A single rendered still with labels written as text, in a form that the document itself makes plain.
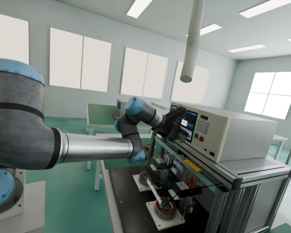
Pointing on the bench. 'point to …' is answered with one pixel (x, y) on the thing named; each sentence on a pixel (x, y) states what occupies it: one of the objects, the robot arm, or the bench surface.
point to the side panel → (263, 206)
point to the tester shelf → (239, 168)
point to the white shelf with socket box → (161, 106)
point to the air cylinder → (188, 204)
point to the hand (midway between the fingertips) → (188, 134)
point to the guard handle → (153, 176)
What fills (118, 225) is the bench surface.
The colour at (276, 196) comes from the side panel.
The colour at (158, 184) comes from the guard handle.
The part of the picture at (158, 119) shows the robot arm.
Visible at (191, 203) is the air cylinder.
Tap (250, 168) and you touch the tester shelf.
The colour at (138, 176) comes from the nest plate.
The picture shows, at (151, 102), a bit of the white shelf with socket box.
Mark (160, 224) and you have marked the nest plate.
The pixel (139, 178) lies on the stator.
